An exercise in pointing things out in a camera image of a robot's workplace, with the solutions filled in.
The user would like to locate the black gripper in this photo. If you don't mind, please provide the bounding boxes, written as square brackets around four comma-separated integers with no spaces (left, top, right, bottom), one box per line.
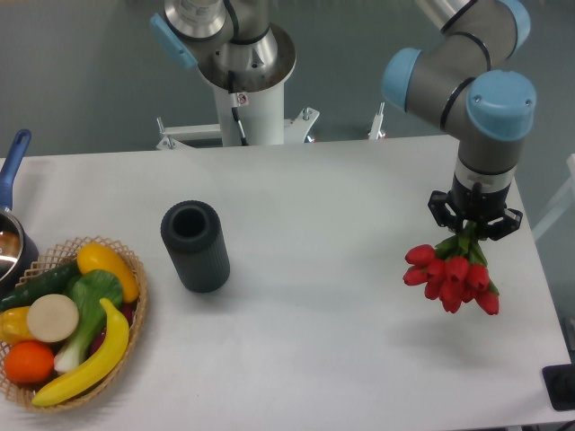
[428,172,523,241]

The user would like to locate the red tulip bouquet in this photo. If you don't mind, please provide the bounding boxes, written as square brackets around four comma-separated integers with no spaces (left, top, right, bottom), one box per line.
[402,222,500,315]

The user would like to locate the dark grey ribbed vase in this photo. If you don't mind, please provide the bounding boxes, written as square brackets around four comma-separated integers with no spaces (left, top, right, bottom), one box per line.
[161,200,230,294]

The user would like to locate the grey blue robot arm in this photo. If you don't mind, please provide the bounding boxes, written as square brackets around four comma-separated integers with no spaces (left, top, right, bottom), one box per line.
[150,1,536,241]

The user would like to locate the red tipped clamp screw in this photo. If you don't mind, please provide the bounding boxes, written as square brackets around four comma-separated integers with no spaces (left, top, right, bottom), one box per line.
[367,101,386,140]

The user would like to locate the black device at table edge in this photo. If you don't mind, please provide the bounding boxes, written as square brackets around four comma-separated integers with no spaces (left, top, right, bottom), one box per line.
[542,364,574,411]

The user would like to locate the dark red vegetable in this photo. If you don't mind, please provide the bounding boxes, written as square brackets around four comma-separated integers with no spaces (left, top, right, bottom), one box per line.
[89,303,134,356]

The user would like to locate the yellow banana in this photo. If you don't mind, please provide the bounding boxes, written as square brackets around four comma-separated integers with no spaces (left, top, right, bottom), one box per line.
[31,298,129,408]

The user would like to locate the green bok choy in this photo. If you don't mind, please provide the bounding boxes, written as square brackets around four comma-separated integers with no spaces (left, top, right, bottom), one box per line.
[54,269,123,374]

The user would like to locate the woven wicker basket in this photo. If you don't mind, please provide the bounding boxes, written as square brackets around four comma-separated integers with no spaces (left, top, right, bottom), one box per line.
[1,236,148,413]

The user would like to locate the dark green cucumber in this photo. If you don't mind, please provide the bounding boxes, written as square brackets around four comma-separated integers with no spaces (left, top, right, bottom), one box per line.
[1,259,80,312]

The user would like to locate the beige round disc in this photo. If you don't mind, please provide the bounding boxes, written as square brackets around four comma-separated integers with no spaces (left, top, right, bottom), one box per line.
[26,294,79,343]

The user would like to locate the orange fruit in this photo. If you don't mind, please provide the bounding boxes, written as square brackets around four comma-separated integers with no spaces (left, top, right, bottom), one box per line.
[4,341,54,384]

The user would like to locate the yellow bell pepper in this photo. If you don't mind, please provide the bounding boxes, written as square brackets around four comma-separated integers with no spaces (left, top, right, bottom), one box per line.
[0,306,36,345]

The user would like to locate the white frame at right edge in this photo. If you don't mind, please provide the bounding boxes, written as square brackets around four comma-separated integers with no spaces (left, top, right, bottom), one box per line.
[532,154,574,242]

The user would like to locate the white table clamp bracket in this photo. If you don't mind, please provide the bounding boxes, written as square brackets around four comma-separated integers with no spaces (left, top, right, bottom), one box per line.
[155,107,320,150]

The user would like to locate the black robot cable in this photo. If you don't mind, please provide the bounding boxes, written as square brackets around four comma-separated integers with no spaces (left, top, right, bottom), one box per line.
[226,70,250,147]

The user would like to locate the blue handled saucepan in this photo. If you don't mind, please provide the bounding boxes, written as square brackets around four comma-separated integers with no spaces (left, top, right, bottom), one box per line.
[1,129,39,298]

